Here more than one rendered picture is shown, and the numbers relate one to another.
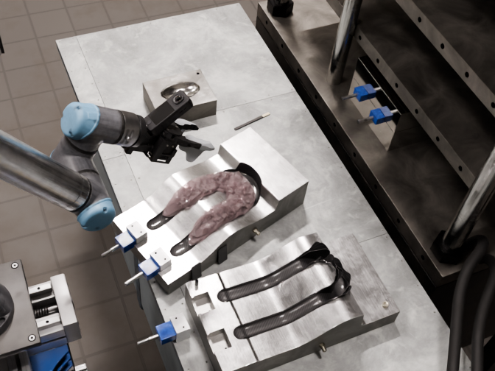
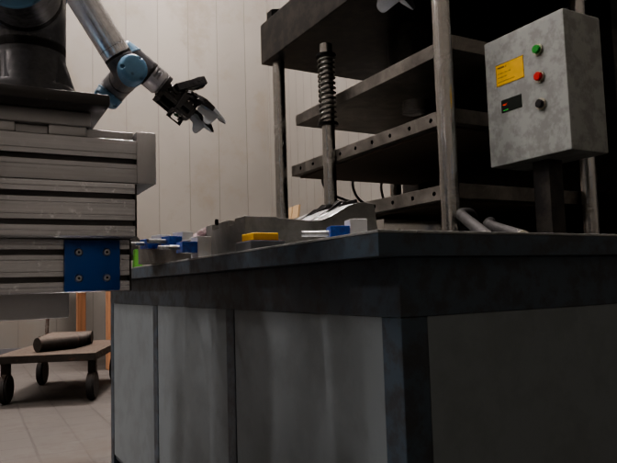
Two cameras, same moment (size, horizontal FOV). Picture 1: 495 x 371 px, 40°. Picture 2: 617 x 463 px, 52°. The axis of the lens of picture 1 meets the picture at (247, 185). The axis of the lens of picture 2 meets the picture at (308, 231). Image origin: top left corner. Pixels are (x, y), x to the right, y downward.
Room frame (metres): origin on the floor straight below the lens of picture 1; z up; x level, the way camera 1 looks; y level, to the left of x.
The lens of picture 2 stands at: (-0.83, -0.15, 0.73)
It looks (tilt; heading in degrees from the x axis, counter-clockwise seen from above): 5 degrees up; 0
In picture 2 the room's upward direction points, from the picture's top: 2 degrees counter-clockwise
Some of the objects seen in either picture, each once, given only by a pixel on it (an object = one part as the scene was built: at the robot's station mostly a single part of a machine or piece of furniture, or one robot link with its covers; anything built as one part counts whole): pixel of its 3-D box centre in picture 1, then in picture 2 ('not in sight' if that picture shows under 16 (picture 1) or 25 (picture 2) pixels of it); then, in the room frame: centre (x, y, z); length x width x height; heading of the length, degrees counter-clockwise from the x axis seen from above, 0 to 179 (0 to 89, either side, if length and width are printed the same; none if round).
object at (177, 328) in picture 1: (162, 334); (183, 247); (0.75, 0.16, 0.83); 0.13 x 0.05 x 0.05; 122
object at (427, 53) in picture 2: not in sight; (426, 98); (1.86, -0.68, 1.51); 1.10 x 0.70 x 0.05; 29
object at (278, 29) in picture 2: not in sight; (412, 43); (1.83, -0.63, 1.75); 1.30 x 0.84 x 0.61; 29
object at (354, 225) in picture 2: not in sight; (333, 233); (0.45, -0.20, 0.83); 0.13 x 0.05 x 0.05; 100
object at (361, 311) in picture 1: (293, 298); (309, 231); (0.88, -0.16, 0.87); 0.50 x 0.26 x 0.14; 119
